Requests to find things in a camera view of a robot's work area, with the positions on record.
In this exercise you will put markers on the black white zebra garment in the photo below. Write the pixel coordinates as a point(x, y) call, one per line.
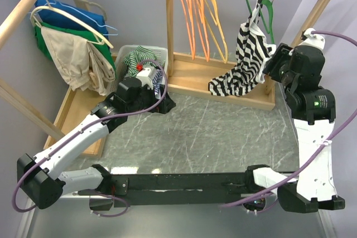
point(252, 54)

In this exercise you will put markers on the white perforated plastic basket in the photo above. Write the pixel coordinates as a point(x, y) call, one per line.
point(121, 68)

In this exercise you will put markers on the beige cloth garment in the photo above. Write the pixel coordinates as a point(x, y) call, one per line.
point(79, 62)

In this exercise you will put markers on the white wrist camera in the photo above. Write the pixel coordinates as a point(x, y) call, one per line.
point(146, 76)
point(312, 39)

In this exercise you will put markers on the wooden clothes rack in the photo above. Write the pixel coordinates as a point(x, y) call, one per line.
point(37, 107)
point(191, 77)

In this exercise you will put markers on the right wooden clothes rack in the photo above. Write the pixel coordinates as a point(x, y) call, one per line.
point(191, 77)

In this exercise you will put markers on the green white striped tank top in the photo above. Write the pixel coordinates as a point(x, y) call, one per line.
point(132, 59)

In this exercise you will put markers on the green hanger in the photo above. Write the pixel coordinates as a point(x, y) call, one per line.
point(268, 26)

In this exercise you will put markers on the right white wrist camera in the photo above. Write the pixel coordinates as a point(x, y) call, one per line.
point(312, 39)

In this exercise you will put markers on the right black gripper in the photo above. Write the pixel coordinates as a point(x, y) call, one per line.
point(282, 53)

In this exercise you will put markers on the yellow hanger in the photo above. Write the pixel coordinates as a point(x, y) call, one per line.
point(216, 23)

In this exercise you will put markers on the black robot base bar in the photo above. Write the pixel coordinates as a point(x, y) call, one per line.
point(180, 189)

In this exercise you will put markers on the green garment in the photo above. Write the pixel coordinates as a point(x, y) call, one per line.
point(104, 49)

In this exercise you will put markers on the aluminium rail frame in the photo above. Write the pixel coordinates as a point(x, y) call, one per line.
point(70, 217)

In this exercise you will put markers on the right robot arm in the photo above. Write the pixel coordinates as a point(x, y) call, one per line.
point(313, 110)

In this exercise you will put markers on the light blue wire hanger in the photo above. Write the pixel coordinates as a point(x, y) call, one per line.
point(94, 20)

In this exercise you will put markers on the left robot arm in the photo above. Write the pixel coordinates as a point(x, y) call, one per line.
point(43, 178)

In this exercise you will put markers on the left wooden clothes rack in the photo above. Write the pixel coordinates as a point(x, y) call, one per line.
point(37, 107)

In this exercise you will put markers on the blue white striped tank top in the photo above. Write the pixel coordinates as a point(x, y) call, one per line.
point(156, 82)

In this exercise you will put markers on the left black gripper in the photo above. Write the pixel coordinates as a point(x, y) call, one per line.
point(167, 105)

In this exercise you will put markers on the orange plastic hanger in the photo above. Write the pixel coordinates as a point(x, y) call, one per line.
point(187, 10)

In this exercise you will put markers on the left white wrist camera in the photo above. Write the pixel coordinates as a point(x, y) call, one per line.
point(146, 76)

